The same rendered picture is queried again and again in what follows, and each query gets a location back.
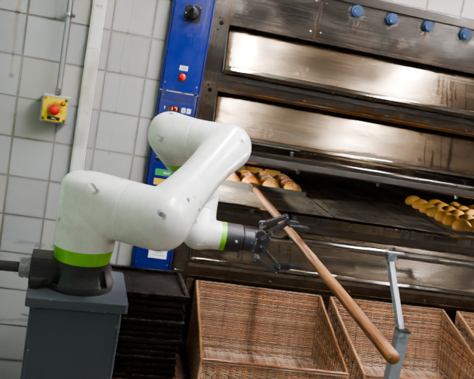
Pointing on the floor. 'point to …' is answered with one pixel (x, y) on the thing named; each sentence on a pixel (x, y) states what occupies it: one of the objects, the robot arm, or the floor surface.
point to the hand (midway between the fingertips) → (301, 247)
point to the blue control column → (197, 40)
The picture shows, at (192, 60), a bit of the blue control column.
